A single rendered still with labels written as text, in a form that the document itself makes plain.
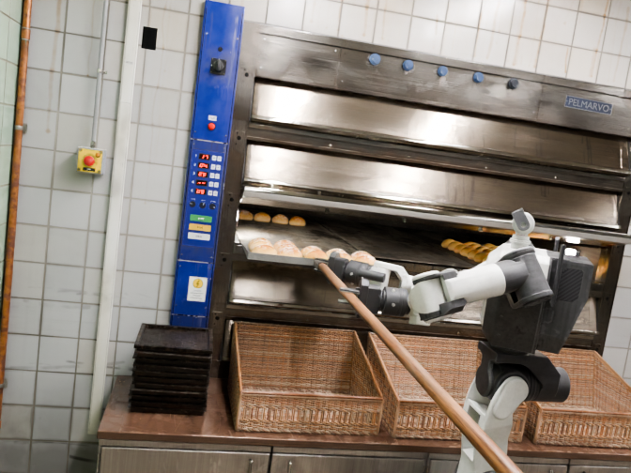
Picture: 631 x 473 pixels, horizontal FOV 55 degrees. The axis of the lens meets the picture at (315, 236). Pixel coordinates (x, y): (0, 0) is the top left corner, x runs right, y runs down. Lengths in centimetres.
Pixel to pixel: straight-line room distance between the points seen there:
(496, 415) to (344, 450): 64
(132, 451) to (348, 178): 138
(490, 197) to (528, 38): 72
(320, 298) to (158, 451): 94
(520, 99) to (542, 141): 22
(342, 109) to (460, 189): 65
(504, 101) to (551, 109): 24
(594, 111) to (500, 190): 58
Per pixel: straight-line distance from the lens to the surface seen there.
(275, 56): 266
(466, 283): 166
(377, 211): 257
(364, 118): 269
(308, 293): 272
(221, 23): 261
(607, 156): 320
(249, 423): 233
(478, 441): 108
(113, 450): 233
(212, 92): 258
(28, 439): 298
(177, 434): 229
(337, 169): 268
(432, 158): 279
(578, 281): 194
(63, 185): 266
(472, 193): 287
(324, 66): 269
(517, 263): 175
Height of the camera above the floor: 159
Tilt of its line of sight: 7 degrees down
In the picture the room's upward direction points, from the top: 8 degrees clockwise
